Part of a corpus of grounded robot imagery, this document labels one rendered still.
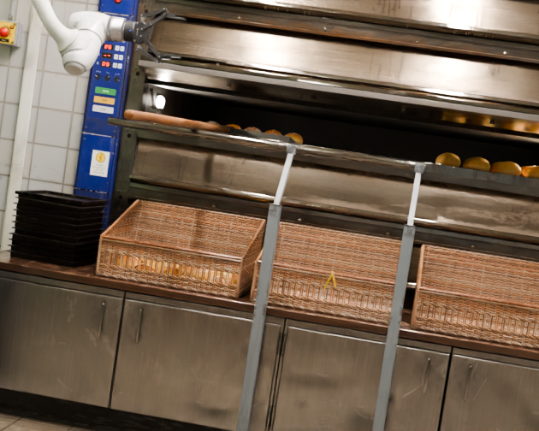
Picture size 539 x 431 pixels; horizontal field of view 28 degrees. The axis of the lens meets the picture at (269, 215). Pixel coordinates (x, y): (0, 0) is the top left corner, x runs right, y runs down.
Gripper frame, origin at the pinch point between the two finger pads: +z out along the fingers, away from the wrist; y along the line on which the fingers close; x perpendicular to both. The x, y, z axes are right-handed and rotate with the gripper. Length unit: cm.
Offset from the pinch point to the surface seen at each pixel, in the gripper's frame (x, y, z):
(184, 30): -57, -8, -12
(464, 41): -54, -18, 102
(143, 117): 67, 31, 8
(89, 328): -1, 111, -19
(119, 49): -52, 3, -37
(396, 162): -17, 33, 83
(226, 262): -6, 78, 28
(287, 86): -40, 10, 36
